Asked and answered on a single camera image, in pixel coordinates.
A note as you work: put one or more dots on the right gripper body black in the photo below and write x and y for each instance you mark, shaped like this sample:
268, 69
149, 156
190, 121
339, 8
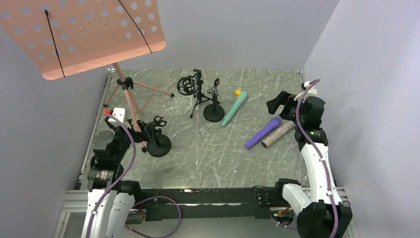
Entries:
286, 102

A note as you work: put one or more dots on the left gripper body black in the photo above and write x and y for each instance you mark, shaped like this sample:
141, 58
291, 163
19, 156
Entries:
142, 128

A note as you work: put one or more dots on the teal toy microphone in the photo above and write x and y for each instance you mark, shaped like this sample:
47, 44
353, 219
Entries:
235, 107

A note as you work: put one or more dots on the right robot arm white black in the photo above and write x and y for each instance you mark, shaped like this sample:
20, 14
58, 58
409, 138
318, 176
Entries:
321, 214

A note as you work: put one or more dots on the black round-base clip mic stand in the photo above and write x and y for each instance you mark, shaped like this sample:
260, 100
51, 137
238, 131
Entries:
214, 112

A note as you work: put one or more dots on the pink perforated music stand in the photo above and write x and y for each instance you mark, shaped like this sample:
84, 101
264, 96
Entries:
53, 58

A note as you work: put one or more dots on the purple toy microphone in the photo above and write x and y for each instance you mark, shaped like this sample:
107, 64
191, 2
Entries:
274, 123

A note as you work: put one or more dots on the glitter silver toy microphone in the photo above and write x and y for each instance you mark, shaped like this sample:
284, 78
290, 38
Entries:
278, 133

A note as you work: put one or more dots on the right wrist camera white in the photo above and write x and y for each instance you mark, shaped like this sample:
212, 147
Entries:
309, 90

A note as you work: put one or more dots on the black shock mount tripod stand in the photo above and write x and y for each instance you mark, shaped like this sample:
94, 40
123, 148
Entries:
191, 85

